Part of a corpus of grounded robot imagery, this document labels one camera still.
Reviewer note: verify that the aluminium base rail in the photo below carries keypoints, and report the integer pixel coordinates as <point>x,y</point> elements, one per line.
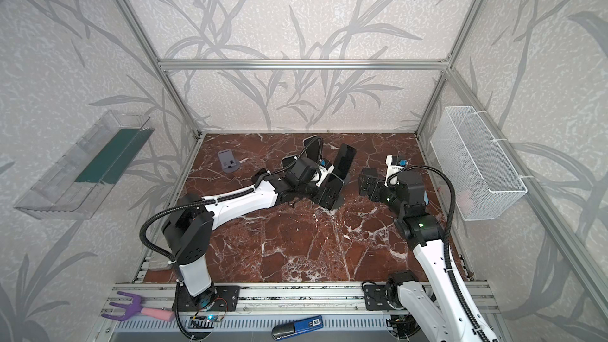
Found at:
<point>258,298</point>

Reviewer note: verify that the white wire mesh basket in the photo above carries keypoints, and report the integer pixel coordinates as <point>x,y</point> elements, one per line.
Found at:
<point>485,181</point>

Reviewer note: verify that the tall black phone on stand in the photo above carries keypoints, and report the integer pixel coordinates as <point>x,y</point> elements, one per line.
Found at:
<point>344,159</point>

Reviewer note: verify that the blue and black marker tool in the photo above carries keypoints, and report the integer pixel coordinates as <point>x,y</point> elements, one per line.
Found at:
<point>298,327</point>

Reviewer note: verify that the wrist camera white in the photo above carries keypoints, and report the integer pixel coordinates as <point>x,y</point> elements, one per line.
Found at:
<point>325,168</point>
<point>395,164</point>

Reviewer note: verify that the purple pink hand tool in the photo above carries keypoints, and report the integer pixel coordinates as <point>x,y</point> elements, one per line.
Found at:
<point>136,307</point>

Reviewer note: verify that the green circuit board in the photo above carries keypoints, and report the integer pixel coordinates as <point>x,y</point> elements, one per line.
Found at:
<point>211,318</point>

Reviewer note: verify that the upright phone on grey stand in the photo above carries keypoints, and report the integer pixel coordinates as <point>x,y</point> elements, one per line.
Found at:
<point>313,148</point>

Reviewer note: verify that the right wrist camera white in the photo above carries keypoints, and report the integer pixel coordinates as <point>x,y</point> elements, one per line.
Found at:
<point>395,164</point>

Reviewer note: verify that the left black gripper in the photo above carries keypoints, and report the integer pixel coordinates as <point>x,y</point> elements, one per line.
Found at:
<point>319,195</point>

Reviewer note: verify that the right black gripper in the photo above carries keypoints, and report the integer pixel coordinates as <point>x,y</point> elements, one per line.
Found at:
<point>379,185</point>

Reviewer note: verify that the grey small phone stand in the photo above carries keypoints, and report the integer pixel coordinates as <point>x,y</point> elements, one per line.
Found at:
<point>229,163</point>

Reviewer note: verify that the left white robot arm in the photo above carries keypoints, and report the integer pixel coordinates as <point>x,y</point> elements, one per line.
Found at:
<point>183,233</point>

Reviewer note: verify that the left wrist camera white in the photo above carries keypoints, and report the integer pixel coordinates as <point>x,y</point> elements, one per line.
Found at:
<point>325,168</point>

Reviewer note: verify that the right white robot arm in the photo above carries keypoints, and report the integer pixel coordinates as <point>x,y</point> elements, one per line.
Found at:
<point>450,314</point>

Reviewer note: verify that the clear plastic wall bin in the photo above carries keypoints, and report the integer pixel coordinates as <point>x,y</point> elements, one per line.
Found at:
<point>76,186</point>

